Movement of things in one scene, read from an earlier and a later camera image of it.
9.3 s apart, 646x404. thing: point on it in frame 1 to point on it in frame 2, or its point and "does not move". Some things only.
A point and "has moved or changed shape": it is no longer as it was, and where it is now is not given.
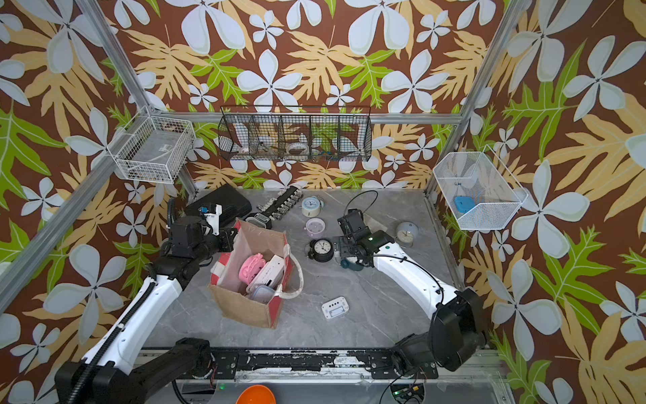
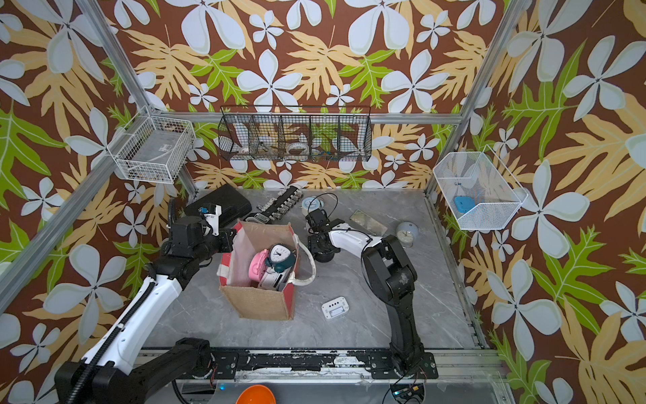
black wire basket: [291, 133] does not move
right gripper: [341, 241] to [312, 243]
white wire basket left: [151, 148] does not move
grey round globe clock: [406, 234] does not move
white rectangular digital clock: [270, 274] has moved or changed shape
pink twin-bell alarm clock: [251, 267] has moved or changed shape
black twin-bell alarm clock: [321, 250] does not move
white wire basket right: [481, 194] does not move
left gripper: [226, 235] does not move
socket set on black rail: [272, 209] does not move
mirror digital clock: [373, 225] does not move
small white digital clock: [335, 307] does not move
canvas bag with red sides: [251, 238] has moved or changed shape
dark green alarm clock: [353, 266] to [280, 257]
